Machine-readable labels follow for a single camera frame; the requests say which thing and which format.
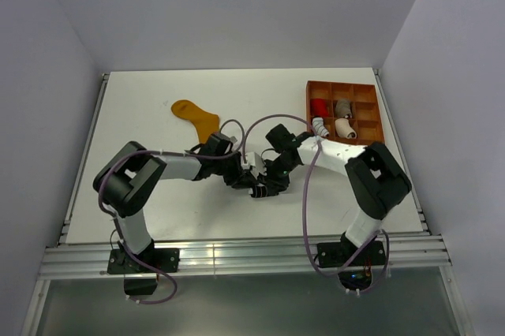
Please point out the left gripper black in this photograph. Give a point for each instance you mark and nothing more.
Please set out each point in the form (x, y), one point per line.
(239, 178)

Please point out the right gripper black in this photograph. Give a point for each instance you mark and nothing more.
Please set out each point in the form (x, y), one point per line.
(274, 184)

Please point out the black white striped sock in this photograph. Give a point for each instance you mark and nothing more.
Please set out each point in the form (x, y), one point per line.
(260, 191)

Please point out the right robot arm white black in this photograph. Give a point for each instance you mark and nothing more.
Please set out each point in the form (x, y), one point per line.
(378, 182)

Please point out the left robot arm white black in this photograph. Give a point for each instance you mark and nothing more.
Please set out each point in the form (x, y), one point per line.
(126, 183)

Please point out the mustard yellow sock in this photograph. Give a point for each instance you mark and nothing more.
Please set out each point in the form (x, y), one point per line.
(204, 123)

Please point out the white grey striped rolled sock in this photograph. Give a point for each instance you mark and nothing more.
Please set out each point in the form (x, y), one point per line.
(319, 127)

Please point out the red rolled sock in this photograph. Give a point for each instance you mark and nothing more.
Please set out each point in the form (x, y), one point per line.
(319, 108)

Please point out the beige rolled sock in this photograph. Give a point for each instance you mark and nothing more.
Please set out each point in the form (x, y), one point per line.
(344, 130)

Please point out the brown grey rolled sock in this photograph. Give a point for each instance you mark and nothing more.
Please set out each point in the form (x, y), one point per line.
(343, 108)

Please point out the orange compartment tray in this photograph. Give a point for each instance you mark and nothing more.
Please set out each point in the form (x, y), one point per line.
(366, 119)

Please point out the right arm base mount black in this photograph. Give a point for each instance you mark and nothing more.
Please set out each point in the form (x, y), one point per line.
(335, 254)

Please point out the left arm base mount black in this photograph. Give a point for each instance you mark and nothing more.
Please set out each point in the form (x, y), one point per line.
(121, 263)

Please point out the aluminium front rail frame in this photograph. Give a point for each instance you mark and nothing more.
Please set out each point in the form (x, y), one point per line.
(256, 256)

